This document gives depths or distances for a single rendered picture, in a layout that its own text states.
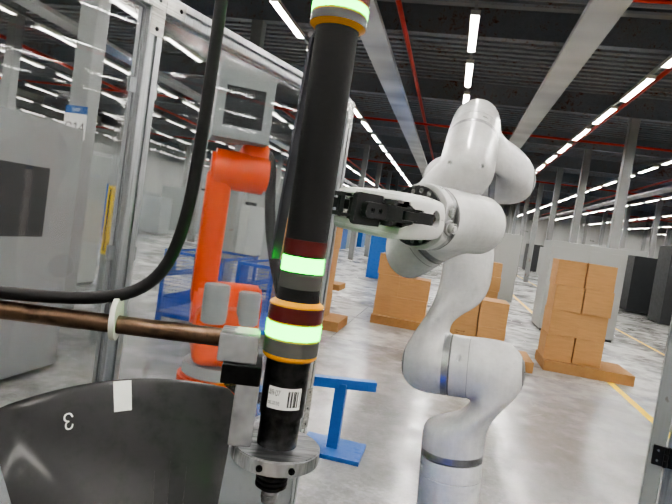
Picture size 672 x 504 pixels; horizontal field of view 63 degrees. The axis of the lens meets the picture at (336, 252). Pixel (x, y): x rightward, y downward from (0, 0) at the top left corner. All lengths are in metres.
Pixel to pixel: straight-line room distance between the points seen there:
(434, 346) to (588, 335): 7.65
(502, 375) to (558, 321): 7.51
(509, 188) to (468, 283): 0.21
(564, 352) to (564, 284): 0.98
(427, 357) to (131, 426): 0.64
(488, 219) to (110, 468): 0.53
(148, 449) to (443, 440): 0.67
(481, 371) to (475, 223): 0.41
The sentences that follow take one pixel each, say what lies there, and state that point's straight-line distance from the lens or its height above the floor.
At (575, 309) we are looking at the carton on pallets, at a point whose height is 0.92.
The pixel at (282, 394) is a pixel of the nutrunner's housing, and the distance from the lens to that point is 0.43.
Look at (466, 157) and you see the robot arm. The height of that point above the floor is 1.76.
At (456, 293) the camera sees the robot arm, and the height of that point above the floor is 1.53.
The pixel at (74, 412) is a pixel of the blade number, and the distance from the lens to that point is 0.60.
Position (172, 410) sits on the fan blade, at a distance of 0.60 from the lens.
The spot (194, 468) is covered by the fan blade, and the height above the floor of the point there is 1.38.
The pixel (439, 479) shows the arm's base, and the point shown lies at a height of 1.18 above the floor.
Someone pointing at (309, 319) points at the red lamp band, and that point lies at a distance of 0.42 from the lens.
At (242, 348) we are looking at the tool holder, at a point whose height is 1.53.
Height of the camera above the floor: 1.63
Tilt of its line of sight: 3 degrees down
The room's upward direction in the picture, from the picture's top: 8 degrees clockwise
